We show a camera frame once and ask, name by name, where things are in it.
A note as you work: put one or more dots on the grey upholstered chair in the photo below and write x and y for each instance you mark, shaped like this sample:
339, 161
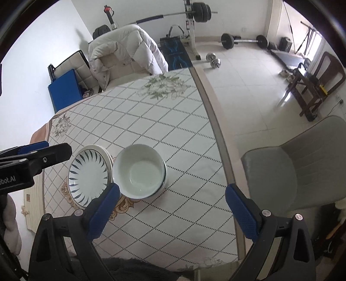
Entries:
292, 167

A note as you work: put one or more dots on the white plate with blue stripes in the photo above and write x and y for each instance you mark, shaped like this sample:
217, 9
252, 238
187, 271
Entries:
89, 175

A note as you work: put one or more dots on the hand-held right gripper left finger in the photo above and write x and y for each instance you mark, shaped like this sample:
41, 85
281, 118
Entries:
104, 210

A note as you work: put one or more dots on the racked barbell with black plates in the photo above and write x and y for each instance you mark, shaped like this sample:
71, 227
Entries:
201, 12

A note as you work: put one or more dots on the black treadmill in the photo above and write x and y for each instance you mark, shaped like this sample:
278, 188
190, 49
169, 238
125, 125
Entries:
286, 59

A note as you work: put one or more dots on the floor barbell with black plates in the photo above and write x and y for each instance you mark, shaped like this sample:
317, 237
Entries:
227, 41

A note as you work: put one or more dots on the dark wooden chair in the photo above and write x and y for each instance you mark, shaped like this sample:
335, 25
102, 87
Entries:
310, 89

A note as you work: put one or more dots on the printed checked tablecloth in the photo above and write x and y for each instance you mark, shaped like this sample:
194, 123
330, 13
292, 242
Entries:
162, 121

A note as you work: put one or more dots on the white puffer jacket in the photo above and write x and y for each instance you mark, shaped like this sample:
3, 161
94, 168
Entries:
129, 46

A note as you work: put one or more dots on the white bowl with dark rim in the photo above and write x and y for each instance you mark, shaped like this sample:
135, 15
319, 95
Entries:
162, 186

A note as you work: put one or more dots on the person's left forearm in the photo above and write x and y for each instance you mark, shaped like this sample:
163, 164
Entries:
10, 224

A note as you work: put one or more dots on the black speaker box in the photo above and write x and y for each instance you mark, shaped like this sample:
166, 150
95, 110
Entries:
285, 44

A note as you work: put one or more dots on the beige quilted folding chair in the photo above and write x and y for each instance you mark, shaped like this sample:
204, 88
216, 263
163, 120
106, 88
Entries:
73, 67

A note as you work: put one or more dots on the white weight rack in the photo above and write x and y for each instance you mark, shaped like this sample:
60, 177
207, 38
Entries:
190, 29

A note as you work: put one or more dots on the chrome dumbbell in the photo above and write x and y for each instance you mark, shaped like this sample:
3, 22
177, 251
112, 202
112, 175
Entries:
210, 57
216, 63

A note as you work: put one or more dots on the dark fuzzy clothing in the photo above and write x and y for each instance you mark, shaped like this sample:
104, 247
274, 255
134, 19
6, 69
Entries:
129, 270

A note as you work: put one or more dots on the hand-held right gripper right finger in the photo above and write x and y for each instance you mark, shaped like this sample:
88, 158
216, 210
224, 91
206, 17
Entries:
240, 213

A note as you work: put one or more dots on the white bowl with red flowers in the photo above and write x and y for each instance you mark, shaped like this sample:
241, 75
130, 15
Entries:
140, 173

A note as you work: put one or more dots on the black and blue bench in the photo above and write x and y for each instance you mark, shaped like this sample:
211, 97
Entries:
175, 54

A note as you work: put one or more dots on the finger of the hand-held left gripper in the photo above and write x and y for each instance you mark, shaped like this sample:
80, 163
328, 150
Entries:
54, 155
32, 148

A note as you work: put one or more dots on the blue pad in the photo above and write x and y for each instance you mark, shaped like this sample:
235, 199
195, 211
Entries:
63, 91

